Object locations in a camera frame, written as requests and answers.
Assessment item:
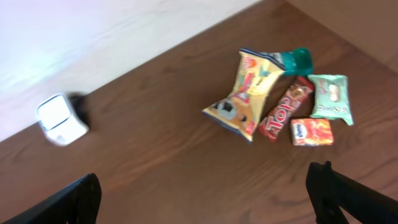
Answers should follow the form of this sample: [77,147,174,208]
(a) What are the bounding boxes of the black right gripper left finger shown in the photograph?
[4,173,102,224]

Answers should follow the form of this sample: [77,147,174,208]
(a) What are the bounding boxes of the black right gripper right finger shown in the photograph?
[306,161,397,224]

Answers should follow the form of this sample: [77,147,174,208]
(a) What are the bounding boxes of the small orange snack packet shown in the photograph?
[290,118,334,146]

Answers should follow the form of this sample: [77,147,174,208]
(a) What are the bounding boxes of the teal wet wipes pack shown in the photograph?
[308,74,354,126]

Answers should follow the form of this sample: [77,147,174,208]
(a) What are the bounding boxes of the red brown chocolate bar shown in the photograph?
[258,77,315,141]

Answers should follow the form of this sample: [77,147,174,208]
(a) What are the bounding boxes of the yellow snack bag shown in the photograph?
[202,48,285,142]

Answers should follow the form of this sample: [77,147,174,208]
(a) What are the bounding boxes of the teal mouthwash bottle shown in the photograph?
[264,47,313,77]

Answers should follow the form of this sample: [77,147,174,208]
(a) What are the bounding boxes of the white barcode scanner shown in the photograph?
[35,93,90,147]

